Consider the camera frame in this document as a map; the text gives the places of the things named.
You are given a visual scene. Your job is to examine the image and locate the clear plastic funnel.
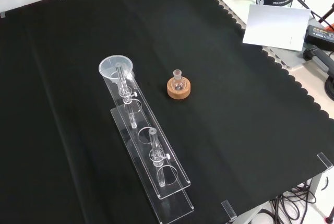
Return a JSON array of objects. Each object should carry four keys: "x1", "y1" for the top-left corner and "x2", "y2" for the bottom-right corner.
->
[{"x1": 98, "y1": 54, "x2": 135, "y2": 85}]

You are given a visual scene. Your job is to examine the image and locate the clear funnel stand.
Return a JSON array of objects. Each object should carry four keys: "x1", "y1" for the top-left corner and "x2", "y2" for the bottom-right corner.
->
[{"x1": 100, "y1": 62, "x2": 195, "y2": 224}]

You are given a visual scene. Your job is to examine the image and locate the small round-bottom glass flask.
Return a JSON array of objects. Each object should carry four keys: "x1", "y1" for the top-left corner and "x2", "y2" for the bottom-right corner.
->
[{"x1": 171, "y1": 69, "x2": 186, "y2": 91}]

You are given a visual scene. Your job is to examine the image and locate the black cloth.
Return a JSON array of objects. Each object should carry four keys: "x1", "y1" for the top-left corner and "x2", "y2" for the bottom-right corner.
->
[{"x1": 0, "y1": 0, "x2": 334, "y2": 224}]

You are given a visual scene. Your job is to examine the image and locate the clear plastic cloth clip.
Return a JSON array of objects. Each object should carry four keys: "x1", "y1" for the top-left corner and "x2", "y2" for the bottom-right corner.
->
[
  {"x1": 221, "y1": 199, "x2": 237, "y2": 221},
  {"x1": 316, "y1": 152, "x2": 334, "y2": 170}
]

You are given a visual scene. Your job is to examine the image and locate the pale board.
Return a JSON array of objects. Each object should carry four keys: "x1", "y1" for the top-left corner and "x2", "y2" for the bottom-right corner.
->
[{"x1": 242, "y1": 4, "x2": 312, "y2": 52}]

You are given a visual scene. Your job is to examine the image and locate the black and grey device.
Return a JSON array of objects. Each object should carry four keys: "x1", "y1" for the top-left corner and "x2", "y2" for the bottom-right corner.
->
[{"x1": 302, "y1": 47, "x2": 334, "y2": 75}]

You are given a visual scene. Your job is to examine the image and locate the black power adapter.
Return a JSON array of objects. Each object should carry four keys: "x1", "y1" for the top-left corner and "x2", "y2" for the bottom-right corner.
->
[{"x1": 304, "y1": 25, "x2": 334, "y2": 52}]

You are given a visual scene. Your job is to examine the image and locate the grey metal bench leg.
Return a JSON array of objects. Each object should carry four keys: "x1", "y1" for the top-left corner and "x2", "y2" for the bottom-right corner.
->
[{"x1": 308, "y1": 168, "x2": 327, "y2": 204}]

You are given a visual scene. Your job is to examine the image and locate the black tripod leg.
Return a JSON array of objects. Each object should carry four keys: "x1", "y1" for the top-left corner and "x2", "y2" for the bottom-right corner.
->
[{"x1": 317, "y1": 2, "x2": 334, "y2": 28}]

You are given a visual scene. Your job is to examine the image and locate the cork ring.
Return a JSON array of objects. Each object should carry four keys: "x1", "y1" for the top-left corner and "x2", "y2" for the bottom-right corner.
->
[{"x1": 166, "y1": 77, "x2": 193, "y2": 100}]

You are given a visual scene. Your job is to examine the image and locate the black cables under bench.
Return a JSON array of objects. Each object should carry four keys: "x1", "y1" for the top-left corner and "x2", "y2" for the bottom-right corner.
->
[{"x1": 268, "y1": 179, "x2": 318, "y2": 224}]

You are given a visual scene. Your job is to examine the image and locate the coiled black cable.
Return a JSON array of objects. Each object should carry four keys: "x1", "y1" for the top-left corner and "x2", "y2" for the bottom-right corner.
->
[{"x1": 324, "y1": 76, "x2": 334, "y2": 99}]

